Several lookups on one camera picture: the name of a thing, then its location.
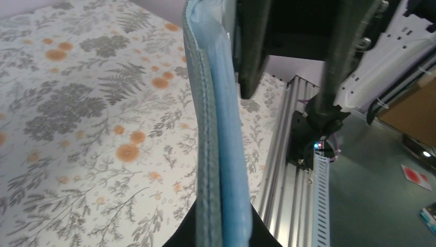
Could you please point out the blue card holder wallet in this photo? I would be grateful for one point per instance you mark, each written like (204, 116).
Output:
(223, 207)

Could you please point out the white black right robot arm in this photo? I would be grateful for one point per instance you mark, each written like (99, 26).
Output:
(372, 43)

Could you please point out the red white paper on floor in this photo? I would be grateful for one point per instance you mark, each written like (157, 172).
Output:
(416, 177)

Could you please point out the brown cardboard box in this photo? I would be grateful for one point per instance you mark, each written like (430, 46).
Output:
(414, 112)

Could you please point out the aluminium rail base frame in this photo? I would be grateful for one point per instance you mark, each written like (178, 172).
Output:
(284, 202)

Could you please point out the white slotted cable duct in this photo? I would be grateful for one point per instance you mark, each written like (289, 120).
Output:
(321, 210)

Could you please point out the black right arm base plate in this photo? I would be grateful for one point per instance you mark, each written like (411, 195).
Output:
(304, 132)

